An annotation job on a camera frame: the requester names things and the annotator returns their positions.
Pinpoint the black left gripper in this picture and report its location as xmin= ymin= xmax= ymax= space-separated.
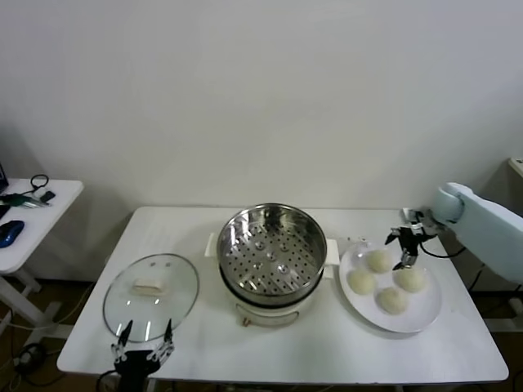
xmin=110 ymin=318 xmax=176 ymax=392

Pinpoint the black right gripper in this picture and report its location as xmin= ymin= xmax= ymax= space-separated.
xmin=385 ymin=225 xmax=430 ymax=271

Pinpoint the white steamed baozi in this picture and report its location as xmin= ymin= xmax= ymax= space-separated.
xmin=365 ymin=249 xmax=392 ymax=274
xmin=375 ymin=287 xmax=409 ymax=316
xmin=393 ymin=267 xmax=428 ymax=293
xmin=346 ymin=269 xmax=377 ymax=296

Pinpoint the round glass pot lid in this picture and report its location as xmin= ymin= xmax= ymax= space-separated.
xmin=101 ymin=252 xmax=201 ymax=344

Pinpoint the perforated steel steamer basket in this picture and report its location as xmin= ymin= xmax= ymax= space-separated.
xmin=205 ymin=203 xmax=340 ymax=305

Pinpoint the white round plate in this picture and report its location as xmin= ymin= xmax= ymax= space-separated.
xmin=337 ymin=239 xmax=444 ymax=334

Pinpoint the floor power strip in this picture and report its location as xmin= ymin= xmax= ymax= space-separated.
xmin=14 ymin=342 xmax=46 ymax=375

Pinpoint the white electric cooker pot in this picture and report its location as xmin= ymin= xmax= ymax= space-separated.
xmin=220 ymin=261 xmax=334 ymax=330

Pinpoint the white cabinet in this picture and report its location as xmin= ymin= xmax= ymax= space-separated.
xmin=507 ymin=156 xmax=523 ymax=183

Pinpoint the white side table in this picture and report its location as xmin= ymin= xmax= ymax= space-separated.
xmin=0 ymin=178 xmax=85 ymax=340

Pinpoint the blue computer mouse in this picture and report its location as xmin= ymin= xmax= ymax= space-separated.
xmin=0 ymin=219 xmax=25 ymax=249

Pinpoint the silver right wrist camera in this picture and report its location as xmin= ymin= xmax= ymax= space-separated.
xmin=402 ymin=207 xmax=440 ymax=238

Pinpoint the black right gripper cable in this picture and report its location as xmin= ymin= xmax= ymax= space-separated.
xmin=418 ymin=240 xmax=467 ymax=259

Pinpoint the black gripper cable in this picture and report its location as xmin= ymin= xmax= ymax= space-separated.
xmin=96 ymin=368 xmax=120 ymax=392
xmin=418 ymin=240 xmax=467 ymax=259

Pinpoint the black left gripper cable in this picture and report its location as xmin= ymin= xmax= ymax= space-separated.
xmin=96 ymin=368 xmax=120 ymax=392

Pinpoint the black background cable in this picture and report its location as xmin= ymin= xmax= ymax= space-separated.
xmin=469 ymin=261 xmax=491 ymax=292

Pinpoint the white metal floor frame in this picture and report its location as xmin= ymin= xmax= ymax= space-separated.
xmin=484 ymin=285 xmax=523 ymax=334

